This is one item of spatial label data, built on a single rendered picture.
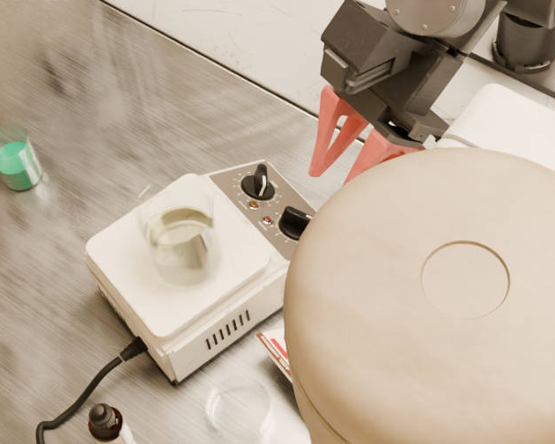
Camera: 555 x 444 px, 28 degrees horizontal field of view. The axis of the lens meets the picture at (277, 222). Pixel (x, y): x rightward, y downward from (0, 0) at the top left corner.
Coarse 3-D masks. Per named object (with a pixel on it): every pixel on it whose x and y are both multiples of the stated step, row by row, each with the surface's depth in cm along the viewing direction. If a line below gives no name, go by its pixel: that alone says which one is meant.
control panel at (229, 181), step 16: (224, 176) 100; (240, 176) 101; (272, 176) 103; (224, 192) 99; (240, 192) 99; (288, 192) 102; (240, 208) 98; (256, 208) 98; (272, 208) 99; (304, 208) 101; (256, 224) 97; (272, 224) 97; (272, 240) 96; (288, 240) 96; (288, 256) 95
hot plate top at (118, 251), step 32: (128, 224) 95; (224, 224) 94; (96, 256) 94; (128, 256) 93; (224, 256) 93; (256, 256) 92; (128, 288) 92; (160, 288) 92; (224, 288) 91; (160, 320) 90; (192, 320) 90
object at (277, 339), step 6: (282, 330) 96; (270, 336) 94; (276, 336) 95; (282, 336) 95; (270, 342) 94; (276, 342) 94; (282, 342) 95; (276, 348) 93; (282, 348) 94; (282, 354) 93
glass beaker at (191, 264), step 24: (144, 192) 87; (168, 192) 89; (192, 192) 89; (216, 192) 86; (144, 216) 88; (144, 240) 86; (192, 240) 85; (216, 240) 88; (168, 264) 87; (192, 264) 88; (216, 264) 90; (192, 288) 91
